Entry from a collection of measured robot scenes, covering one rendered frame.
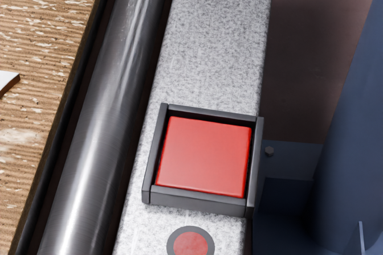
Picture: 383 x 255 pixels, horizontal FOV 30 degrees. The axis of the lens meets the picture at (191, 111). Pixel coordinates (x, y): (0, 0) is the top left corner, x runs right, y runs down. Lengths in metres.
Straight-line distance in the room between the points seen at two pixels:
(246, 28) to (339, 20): 1.37
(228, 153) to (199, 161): 0.02
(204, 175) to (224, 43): 0.14
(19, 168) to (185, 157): 0.11
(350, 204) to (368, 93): 0.29
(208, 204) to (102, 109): 0.11
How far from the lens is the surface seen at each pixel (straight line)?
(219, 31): 0.59
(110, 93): 0.54
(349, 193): 1.34
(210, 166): 0.49
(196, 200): 0.47
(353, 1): 2.02
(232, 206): 0.48
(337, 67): 1.84
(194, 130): 0.51
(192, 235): 0.48
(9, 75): 0.53
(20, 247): 0.49
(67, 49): 0.55
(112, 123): 0.52
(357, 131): 1.21
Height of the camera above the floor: 1.34
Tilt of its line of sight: 52 degrees down
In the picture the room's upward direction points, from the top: 4 degrees clockwise
